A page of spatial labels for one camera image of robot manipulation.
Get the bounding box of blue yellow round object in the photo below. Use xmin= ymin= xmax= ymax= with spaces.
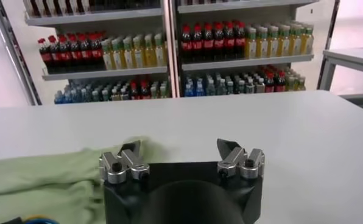
xmin=0 ymin=215 xmax=60 ymax=224

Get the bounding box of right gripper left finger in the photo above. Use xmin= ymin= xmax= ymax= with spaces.
xmin=98 ymin=139 xmax=150 ymax=185

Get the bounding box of dark metal pole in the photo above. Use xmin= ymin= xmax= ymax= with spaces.
xmin=0 ymin=0 xmax=43 ymax=107
xmin=316 ymin=0 xmax=341 ymax=91

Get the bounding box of green-cap yellow juice bottle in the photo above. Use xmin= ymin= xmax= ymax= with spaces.
xmin=278 ymin=24 xmax=291 ymax=57
xmin=244 ymin=27 xmax=258 ymax=60
xmin=122 ymin=36 xmax=136 ymax=69
xmin=289 ymin=24 xmax=303 ymax=56
xmin=101 ymin=39 xmax=115 ymax=71
xmin=300 ymin=26 xmax=315 ymax=55
xmin=111 ymin=38 xmax=126 ymax=70
xmin=153 ymin=32 xmax=167 ymax=67
xmin=266 ymin=26 xmax=280 ymax=58
xmin=143 ymin=33 xmax=157 ymax=68
xmin=133 ymin=35 xmax=146 ymax=68
xmin=256 ymin=26 xmax=269 ymax=58

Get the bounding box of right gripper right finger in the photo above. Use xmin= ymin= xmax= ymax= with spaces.
xmin=216 ymin=138 xmax=266 ymax=180

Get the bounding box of grey drink bottle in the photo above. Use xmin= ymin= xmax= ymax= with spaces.
xmin=245 ymin=78 xmax=256 ymax=94
xmin=119 ymin=86 xmax=130 ymax=101
xmin=110 ymin=86 xmax=121 ymax=102
xmin=255 ymin=77 xmax=266 ymax=94

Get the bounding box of white side table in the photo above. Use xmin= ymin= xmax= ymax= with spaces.
xmin=318 ymin=47 xmax=363 ymax=115

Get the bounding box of large red-cap cola bottle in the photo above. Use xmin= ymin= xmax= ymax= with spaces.
xmin=88 ymin=32 xmax=105 ymax=70
xmin=192 ymin=23 xmax=203 ymax=63
xmin=202 ymin=23 xmax=214 ymax=61
xmin=180 ymin=24 xmax=193 ymax=63
xmin=224 ymin=21 xmax=236 ymax=60
xmin=48 ymin=35 xmax=62 ymax=73
xmin=78 ymin=33 xmax=93 ymax=71
xmin=68 ymin=33 xmax=82 ymax=71
xmin=37 ymin=38 xmax=52 ymax=74
xmin=58 ymin=35 xmax=72 ymax=72
xmin=213 ymin=21 xmax=225 ymax=61
xmin=234 ymin=21 xmax=246 ymax=60

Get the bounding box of light green button shirt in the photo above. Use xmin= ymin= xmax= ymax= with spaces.
xmin=0 ymin=136 xmax=170 ymax=224

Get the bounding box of grey metal shelf rack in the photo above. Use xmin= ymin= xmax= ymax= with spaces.
xmin=23 ymin=0 xmax=175 ymax=106
xmin=169 ymin=0 xmax=320 ymax=98

